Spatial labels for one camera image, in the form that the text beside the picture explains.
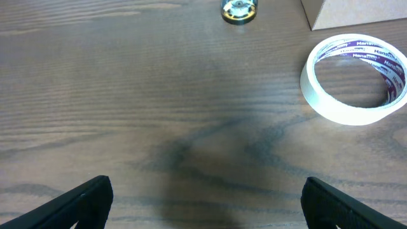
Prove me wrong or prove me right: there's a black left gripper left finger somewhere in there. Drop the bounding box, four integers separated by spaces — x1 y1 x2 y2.
1 176 113 229

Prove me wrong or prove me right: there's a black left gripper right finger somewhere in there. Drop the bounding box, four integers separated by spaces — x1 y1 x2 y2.
301 177 406 229

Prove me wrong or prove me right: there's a white masking tape roll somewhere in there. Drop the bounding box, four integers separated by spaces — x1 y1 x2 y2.
300 34 406 126

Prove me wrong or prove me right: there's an open cardboard box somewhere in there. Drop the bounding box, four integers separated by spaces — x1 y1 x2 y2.
301 0 406 31

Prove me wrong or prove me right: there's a yellow correction tape dispenser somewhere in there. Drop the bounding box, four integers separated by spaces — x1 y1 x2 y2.
221 0 258 25

